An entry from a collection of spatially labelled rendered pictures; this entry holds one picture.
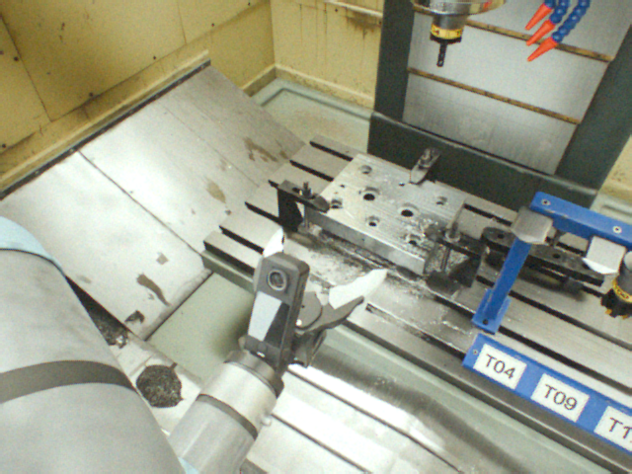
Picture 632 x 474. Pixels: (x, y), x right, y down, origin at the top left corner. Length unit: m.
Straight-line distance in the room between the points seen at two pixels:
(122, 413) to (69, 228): 1.33
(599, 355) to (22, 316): 1.05
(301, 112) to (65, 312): 1.94
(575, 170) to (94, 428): 1.40
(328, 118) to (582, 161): 1.03
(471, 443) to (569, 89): 0.83
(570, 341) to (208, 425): 0.81
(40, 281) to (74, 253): 1.24
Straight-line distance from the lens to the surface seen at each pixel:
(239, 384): 0.52
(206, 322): 1.40
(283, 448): 1.12
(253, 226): 1.21
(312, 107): 2.17
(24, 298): 0.24
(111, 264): 1.48
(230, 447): 0.51
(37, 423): 0.20
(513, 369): 1.00
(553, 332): 1.13
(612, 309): 0.89
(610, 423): 1.03
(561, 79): 1.34
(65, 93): 1.60
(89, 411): 0.20
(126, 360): 1.36
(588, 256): 0.83
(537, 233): 0.83
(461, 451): 1.11
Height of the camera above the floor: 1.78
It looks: 48 degrees down
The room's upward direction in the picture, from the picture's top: straight up
